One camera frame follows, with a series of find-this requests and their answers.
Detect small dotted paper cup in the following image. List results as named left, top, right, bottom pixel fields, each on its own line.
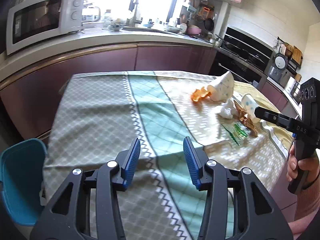
left=241, top=93, right=260, bottom=124

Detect gold snack wrapper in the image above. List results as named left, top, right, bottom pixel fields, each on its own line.
left=232, top=100, right=258, bottom=137

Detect green snoopy snack wrapper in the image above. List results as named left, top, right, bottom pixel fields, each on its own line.
left=222, top=122, right=250, bottom=146

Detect large dotted paper cup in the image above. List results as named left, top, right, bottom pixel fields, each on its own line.
left=207, top=71, right=234, bottom=101

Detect orange peel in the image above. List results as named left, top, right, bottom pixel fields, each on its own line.
left=190, top=87, right=212, bottom=102

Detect pink sleeve right forearm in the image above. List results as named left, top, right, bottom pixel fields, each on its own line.
left=292, top=178, right=319, bottom=239

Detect teal plastic trash bin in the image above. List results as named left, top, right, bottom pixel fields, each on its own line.
left=1, top=138, right=47, bottom=226

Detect kitchen faucet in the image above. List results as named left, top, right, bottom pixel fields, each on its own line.
left=129, top=0, right=143, bottom=27

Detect person's right hand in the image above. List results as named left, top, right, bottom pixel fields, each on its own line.
left=286, top=144, right=319, bottom=189

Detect patterned tablecloth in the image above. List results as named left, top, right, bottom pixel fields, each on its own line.
left=43, top=76, right=290, bottom=239

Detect black built-in oven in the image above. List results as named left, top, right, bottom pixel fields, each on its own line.
left=209, top=26, right=275, bottom=89

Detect black frying pan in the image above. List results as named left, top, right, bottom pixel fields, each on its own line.
left=203, top=16, right=215, bottom=31

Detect maroon lower cabinets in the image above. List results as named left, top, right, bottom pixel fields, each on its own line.
left=1, top=43, right=216, bottom=142

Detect pink pot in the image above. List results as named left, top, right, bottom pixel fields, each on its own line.
left=187, top=25, right=202, bottom=35

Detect blue white bowl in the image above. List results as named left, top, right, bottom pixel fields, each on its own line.
left=108, top=23, right=123, bottom=31

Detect glass electric kettle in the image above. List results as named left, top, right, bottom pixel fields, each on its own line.
left=82, top=5, right=101, bottom=23

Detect white microwave oven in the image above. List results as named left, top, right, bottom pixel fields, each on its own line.
left=6, top=0, right=84, bottom=55

